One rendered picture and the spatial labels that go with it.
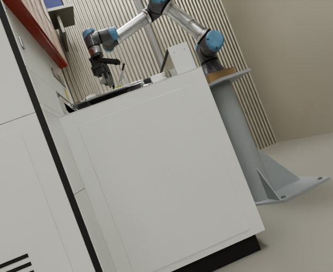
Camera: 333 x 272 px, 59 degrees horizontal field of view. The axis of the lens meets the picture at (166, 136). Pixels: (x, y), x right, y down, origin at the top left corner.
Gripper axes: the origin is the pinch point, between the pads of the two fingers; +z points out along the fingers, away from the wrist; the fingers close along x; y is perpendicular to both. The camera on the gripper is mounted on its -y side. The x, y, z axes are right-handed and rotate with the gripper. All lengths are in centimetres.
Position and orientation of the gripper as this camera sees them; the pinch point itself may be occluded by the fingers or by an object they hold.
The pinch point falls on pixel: (112, 86)
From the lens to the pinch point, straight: 175.6
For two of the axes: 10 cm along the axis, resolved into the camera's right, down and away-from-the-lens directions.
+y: -9.2, 3.6, 1.7
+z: 3.6, 9.3, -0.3
